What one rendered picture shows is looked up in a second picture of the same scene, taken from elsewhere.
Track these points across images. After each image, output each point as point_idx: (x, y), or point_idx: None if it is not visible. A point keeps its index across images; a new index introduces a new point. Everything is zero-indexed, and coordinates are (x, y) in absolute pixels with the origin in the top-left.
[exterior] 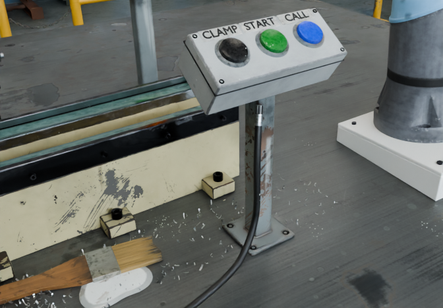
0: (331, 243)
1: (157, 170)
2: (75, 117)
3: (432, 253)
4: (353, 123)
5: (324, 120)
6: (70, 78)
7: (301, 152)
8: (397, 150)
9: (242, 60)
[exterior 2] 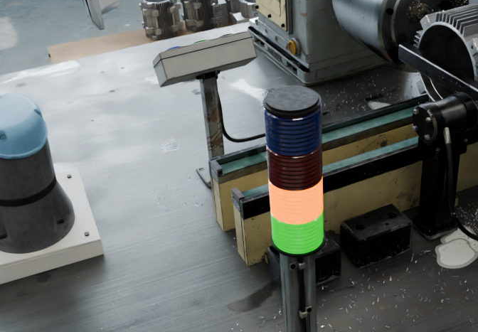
0: (175, 166)
1: None
2: (348, 159)
3: (121, 159)
4: (88, 232)
5: (92, 287)
6: None
7: (146, 242)
8: (83, 195)
9: None
